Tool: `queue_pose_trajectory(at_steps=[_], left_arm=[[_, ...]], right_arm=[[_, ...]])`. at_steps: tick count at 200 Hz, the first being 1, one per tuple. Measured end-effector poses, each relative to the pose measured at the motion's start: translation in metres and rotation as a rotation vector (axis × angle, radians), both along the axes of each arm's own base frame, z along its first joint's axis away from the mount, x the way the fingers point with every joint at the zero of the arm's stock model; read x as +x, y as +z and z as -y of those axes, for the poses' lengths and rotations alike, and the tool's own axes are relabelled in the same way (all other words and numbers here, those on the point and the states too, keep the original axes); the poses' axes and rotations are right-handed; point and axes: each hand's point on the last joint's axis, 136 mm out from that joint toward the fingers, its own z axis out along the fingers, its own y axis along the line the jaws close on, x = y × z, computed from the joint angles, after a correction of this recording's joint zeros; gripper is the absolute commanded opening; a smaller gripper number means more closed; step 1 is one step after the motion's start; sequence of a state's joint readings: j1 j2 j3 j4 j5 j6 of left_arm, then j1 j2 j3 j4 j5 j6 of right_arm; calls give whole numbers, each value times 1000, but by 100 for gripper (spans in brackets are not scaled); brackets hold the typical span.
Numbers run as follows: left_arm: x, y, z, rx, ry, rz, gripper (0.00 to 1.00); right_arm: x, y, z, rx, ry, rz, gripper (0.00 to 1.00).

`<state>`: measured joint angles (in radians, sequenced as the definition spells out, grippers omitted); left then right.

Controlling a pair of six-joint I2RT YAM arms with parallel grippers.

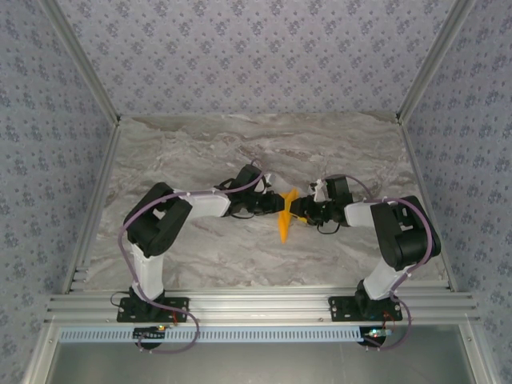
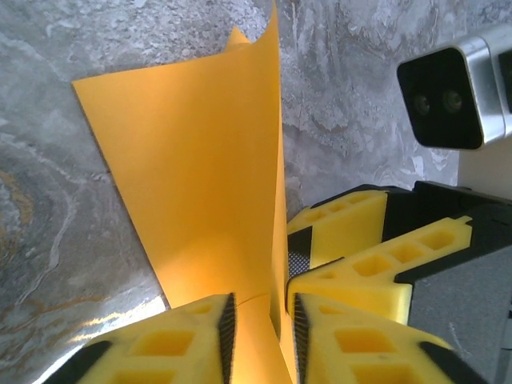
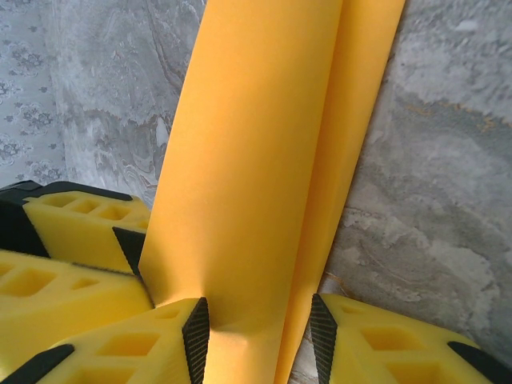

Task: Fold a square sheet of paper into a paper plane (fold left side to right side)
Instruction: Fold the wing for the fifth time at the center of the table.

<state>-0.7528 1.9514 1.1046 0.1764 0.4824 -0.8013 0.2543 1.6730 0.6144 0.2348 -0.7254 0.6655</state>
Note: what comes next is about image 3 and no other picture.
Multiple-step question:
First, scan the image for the orange square paper sheet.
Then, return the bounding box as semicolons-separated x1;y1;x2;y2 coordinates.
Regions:
138;0;407;384

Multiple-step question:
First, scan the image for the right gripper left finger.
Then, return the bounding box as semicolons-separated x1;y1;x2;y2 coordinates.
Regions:
0;296;211;384

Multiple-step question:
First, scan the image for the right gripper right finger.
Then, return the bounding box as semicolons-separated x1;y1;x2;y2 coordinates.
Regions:
310;293;512;384

